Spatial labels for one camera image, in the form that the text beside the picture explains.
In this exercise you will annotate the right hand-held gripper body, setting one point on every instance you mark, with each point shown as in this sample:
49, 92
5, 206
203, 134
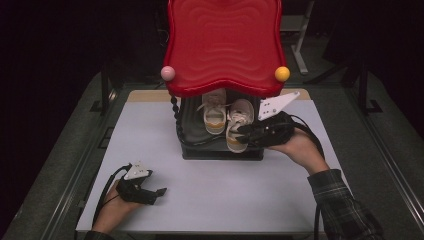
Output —
276, 130

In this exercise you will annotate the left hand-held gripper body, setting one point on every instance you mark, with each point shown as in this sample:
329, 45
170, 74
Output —
135, 191

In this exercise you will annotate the beige sneaker with cream laces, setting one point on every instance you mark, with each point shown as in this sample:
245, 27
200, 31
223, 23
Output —
239, 115
214, 115

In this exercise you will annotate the red and black shoe rack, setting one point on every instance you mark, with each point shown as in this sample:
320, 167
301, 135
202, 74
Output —
225, 43

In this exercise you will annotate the person's left hand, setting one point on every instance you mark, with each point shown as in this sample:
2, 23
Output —
111, 210

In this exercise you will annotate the person's right hand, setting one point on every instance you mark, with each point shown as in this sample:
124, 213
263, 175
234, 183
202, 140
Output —
305, 150

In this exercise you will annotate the grey metal stand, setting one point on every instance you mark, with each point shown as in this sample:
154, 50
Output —
300, 46

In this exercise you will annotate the black metal stand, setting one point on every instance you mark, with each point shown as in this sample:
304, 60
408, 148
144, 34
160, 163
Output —
105, 86
366, 90

